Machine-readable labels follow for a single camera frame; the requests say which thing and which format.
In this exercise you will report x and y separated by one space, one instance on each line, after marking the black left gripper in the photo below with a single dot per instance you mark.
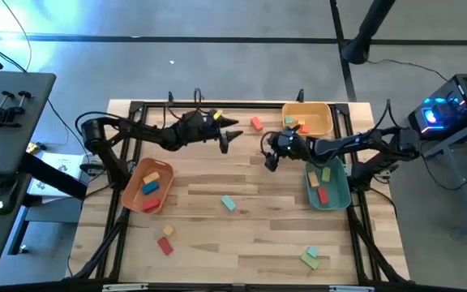
195 130

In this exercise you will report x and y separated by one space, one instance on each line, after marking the red medium block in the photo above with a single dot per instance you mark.
165 246
323 195

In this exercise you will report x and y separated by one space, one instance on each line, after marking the yellow-green block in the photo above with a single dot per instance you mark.
326 174

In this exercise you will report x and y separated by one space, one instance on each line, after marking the dark stand post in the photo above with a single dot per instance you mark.
369 28

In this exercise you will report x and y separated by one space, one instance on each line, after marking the orange small cube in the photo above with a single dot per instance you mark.
301 121

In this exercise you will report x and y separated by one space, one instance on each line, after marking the orange large block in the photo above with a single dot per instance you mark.
151 177

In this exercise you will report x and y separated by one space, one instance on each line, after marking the orange plastic bin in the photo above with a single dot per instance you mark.
134 194

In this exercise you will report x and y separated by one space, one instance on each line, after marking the black computer mouse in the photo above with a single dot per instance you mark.
6 196

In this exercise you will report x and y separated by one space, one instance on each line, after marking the blue large block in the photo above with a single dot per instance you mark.
150 187

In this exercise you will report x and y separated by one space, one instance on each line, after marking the yellow plastic bin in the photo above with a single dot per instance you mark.
318 113

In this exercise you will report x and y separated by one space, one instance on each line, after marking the orange flat medium block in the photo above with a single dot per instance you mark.
313 179

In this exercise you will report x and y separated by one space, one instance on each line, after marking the yellow small block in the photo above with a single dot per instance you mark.
217 114

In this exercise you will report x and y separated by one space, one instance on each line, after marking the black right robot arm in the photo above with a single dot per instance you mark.
351 144

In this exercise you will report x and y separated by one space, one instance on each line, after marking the red thick brick block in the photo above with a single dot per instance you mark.
257 123

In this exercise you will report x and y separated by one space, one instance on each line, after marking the yellow small cube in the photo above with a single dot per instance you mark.
168 230

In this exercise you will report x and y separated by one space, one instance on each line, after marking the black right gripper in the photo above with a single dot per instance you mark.
290 144

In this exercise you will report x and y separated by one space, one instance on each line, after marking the small yellow item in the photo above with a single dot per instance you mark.
33 148

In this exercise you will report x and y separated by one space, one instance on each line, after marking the green flat block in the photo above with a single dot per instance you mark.
309 261

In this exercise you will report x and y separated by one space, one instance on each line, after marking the white paper booklet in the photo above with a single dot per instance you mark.
67 164

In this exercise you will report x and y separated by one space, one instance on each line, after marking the red large block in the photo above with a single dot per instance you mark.
151 204

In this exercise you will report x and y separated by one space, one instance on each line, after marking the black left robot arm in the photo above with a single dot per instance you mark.
136 131

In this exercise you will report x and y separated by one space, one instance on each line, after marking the teal small cube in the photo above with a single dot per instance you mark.
288 120
312 252

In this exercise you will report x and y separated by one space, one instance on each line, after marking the red small cube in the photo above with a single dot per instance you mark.
305 130

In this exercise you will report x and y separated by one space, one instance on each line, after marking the silver frame bracket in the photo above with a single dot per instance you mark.
124 287
351 288

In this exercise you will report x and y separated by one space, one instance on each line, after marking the light blue block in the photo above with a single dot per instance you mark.
228 203

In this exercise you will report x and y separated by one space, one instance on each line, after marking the teal plastic bin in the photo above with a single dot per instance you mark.
339 194

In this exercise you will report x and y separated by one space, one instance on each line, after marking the cluttered blue-legged workbench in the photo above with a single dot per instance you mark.
460 138

